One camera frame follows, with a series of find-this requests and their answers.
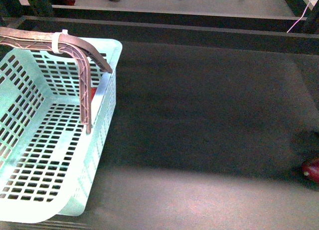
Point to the brown ribbed right gripper finger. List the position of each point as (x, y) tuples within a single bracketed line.
[(88, 49)]

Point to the brown ribbed left gripper finger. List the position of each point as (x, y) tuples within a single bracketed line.
[(84, 73)]

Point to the red yellow apple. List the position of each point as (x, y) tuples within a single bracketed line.
[(92, 93)]

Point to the light blue plastic basket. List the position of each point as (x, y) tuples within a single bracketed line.
[(47, 160)]

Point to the dark red apple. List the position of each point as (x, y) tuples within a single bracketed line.
[(310, 169)]

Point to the black metal shelf frame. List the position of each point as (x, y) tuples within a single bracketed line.
[(264, 15)]

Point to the white cable tie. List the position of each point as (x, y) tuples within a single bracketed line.
[(55, 41)]

